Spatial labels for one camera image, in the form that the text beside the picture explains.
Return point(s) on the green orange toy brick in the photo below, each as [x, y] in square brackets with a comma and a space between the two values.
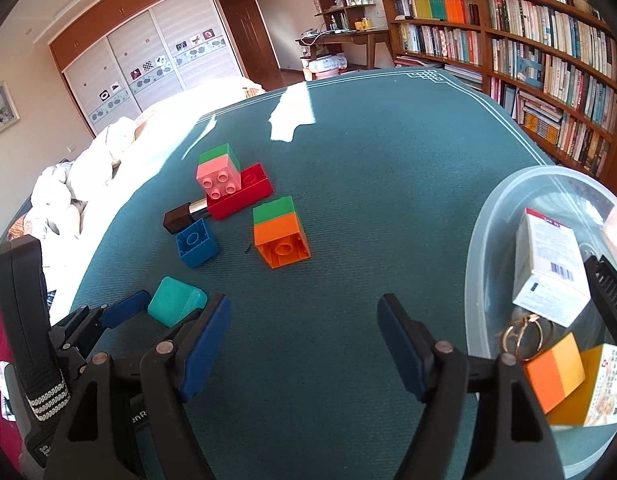
[278, 233]

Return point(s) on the green pink toy brick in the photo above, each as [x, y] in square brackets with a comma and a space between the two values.
[219, 172]

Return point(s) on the framed wedding photo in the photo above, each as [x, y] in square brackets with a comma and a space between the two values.
[8, 112]

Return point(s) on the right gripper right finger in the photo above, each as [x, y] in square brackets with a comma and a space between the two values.
[511, 439]

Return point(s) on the red long toy brick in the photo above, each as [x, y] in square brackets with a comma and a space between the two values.
[255, 186]

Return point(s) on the yellow medicine box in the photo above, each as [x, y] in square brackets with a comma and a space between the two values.
[594, 402]

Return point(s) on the white red carton box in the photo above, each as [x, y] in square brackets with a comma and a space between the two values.
[550, 278]

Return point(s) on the blue toy brick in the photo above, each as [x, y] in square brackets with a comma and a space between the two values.
[196, 248]

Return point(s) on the brown lipstick tube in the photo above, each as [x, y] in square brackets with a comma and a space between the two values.
[179, 218]

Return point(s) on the teal table mat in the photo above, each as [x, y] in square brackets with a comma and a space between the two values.
[388, 171]

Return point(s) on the teal oval case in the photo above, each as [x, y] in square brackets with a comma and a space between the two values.
[174, 300]

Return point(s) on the white bedding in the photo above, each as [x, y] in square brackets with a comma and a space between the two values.
[73, 203]

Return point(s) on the wooden bookshelf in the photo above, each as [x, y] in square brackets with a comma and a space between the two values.
[552, 67]

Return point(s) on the clear plastic bowl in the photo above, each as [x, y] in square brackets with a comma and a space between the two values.
[494, 325]

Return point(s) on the small wooden shelf unit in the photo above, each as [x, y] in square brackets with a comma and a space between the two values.
[342, 14]

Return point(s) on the orange yellow toy brick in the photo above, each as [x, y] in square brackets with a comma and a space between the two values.
[556, 373]

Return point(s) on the black comb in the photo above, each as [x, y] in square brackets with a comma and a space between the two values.
[602, 278]

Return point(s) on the wooden desk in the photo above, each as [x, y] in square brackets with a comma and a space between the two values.
[332, 42]

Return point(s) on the brown wooden door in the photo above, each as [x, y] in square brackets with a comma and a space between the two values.
[251, 38]

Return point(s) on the white sliding wardrobe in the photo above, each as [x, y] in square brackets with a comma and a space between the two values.
[122, 56]

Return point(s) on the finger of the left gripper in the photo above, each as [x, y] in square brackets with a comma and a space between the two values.
[86, 324]
[137, 351]

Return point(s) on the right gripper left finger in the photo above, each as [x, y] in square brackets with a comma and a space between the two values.
[96, 435]

